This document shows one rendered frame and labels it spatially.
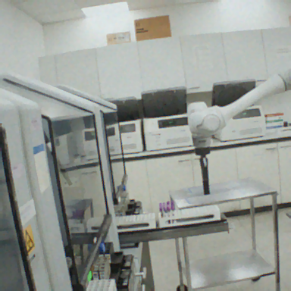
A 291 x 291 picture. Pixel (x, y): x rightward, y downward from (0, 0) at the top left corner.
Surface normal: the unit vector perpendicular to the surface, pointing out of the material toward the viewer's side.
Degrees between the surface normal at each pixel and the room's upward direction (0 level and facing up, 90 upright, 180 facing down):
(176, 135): 90
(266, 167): 90
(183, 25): 90
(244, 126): 90
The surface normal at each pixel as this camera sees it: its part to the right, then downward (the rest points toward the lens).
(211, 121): -0.06, 0.13
